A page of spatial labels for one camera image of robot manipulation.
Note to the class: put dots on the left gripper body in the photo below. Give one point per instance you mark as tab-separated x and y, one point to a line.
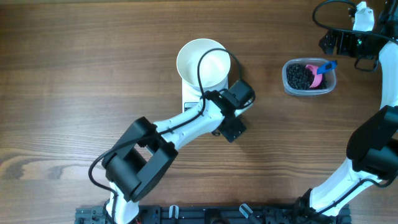
231	131

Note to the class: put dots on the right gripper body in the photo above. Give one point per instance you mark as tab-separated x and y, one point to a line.
354	45

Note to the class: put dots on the pink scoop blue handle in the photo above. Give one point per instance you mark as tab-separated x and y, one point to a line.
318	72

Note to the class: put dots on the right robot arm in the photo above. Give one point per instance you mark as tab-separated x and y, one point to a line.
371	153

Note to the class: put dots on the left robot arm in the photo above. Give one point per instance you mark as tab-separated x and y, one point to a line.
141	157

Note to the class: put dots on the white digital kitchen scale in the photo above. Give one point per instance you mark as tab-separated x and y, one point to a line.
191	94

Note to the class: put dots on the white bowl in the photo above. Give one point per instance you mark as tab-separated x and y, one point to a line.
206	57

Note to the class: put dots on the clear plastic container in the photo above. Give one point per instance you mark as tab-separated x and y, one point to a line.
330	77

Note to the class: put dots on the black beans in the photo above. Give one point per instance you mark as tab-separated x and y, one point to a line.
300	78

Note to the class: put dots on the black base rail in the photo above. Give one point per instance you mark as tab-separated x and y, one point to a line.
174	214

